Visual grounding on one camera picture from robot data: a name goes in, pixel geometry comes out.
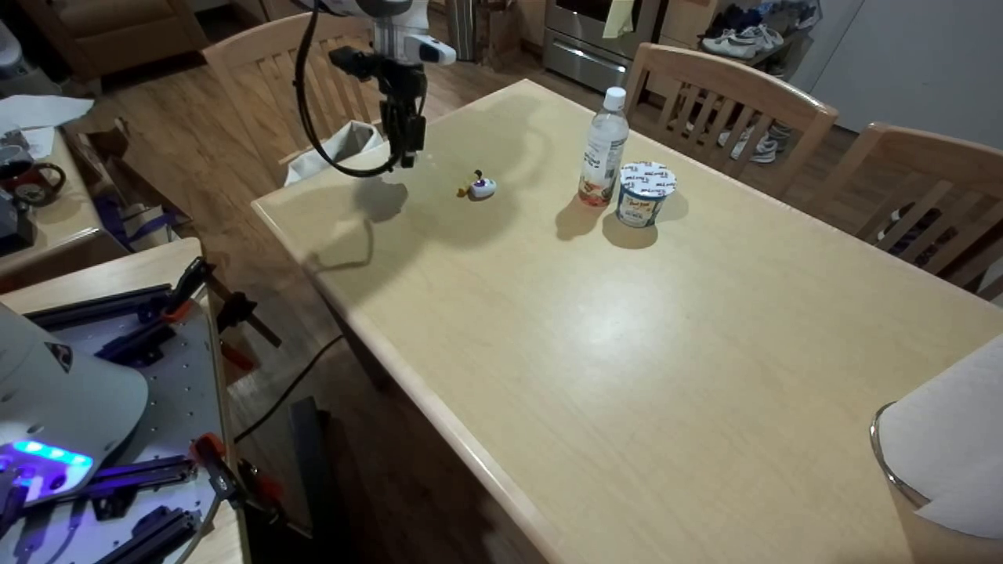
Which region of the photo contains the wooden side table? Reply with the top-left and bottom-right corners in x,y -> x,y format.
0,237 -> 247,564

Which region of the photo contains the wooden chair far left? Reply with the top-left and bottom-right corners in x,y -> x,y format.
807,121 -> 1003,301

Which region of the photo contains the white paper towel roll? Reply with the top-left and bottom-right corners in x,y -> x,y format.
868,339 -> 1003,564

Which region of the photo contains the white sneakers pair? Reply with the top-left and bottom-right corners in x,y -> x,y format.
703,26 -> 784,58

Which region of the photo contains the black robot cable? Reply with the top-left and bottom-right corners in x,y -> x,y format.
292,0 -> 405,182

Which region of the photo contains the wooden chair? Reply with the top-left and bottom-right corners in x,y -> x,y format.
627,42 -> 837,197
807,121 -> 1003,301
204,11 -> 379,182

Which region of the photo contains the wooden chair right side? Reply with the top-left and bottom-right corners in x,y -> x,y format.
204,11 -> 379,182

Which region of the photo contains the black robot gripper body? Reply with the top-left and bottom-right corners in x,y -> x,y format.
328,46 -> 426,152

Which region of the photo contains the wooden chair near left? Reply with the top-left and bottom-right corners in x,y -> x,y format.
627,42 -> 837,197

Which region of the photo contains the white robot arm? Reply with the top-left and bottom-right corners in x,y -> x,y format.
324,0 -> 457,166

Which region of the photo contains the black orange clamp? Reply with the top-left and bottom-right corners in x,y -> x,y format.
165,257 -> 283,346

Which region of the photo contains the white cloth tote bag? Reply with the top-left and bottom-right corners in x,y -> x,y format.
283,120 -> 392,186

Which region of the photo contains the white teal yogurt cup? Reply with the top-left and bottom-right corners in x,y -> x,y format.
617,163 -> 676,229

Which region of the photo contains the white purple round object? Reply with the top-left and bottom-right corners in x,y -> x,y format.
467,169 -> 497,199

